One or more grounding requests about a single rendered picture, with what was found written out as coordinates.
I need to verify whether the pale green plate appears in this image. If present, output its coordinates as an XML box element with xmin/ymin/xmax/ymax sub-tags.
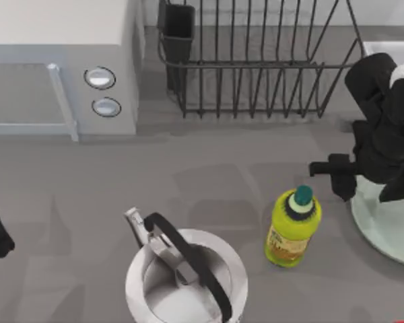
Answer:
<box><xmin>349</xmin><ymin>174</ymin><xmax>404</xmax><ymax>269</ymax></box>

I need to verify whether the yellow bottle with green cap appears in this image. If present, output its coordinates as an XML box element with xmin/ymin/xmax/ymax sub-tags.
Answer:
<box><xmin>263</xmin><ymin>184</ymin><xmax>323</xmax><ymax>269</ymax></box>

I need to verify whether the black cutlery holder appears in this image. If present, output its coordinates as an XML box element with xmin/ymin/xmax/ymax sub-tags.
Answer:
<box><xmin>157</xmin><ymin>0</ymin><xmax>197</xmax><ymax>92</ymax></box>

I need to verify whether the pale microwave oven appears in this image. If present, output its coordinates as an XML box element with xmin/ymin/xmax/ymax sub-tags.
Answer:
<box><xmin>0</xmin><ymin>0</ymin><xmax>146</xmax><ymax>143</ymax></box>

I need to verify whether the small round microwave knob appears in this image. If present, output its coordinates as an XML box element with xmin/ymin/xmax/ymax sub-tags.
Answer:
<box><xmin>91</xmin><ymin>96</ymin><xmax>123</xmax><ymax>119</ymax></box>

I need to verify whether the large round microwave knob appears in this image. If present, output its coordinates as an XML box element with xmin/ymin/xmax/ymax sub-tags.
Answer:
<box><xmin>83</xmin><ymin>65</ymin><xmax>117</xmax><ymax>91</ymax></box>

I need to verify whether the glass microwave door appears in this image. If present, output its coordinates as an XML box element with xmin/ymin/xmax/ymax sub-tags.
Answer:
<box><xmin>0</xmin><ymin>62</ymin><xmax>75</xmax><ymax>137</ymax></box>

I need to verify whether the dark wire dish rack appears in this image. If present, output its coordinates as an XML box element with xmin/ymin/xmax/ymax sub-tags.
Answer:
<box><xmin>156</xmin><ymin>0</ymin><xmax>367</xmax><ymax>120</ymax></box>

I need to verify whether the silver kettle with black handle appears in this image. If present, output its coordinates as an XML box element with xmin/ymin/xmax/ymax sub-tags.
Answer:
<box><xmin>123</xmin><ymin>207</ymin><xmax>250</xmax><ymax>323</ymax></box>

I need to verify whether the pale microwave door handle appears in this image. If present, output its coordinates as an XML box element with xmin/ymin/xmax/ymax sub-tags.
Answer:
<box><xmin>46</xmin><ymin>63</ymin><xmax>79</xmax><ymax>143</ymax></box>

